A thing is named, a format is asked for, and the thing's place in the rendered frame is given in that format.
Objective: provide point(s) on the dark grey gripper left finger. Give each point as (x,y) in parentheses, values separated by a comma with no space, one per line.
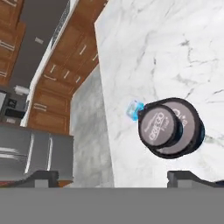
(46,177)

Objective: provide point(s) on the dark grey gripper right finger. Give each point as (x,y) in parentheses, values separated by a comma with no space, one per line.
(178,178)

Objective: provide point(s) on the large black yogurt container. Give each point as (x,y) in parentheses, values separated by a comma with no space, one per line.
(191,128)

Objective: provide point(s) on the small black yogurt container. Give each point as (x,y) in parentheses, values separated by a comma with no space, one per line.
(159,127)

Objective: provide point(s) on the stainless steel fridge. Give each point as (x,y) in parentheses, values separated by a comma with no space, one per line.
(38,151)

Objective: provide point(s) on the black countertop appliance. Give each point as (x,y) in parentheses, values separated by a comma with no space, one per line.
(11,109)

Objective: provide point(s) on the small blue translucent cube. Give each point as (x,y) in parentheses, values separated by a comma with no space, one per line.
(134,110)

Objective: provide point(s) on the white paper towel roll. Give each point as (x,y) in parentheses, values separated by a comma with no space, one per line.
(21,89)

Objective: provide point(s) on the wooden cupboard run, white worktop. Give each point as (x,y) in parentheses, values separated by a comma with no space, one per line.
(62,73)

